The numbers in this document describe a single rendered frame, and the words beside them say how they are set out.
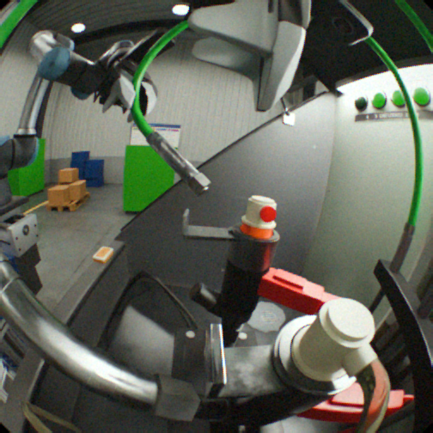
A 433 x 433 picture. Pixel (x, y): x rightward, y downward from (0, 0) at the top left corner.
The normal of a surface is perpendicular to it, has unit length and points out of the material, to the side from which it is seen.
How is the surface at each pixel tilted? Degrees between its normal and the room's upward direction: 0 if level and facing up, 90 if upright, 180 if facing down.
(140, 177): 90
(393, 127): 90
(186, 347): 0
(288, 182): 90
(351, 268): 90
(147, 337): 0
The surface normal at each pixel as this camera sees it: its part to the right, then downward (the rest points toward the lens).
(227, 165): 0.05, 0.31
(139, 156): 0.29, 0.33
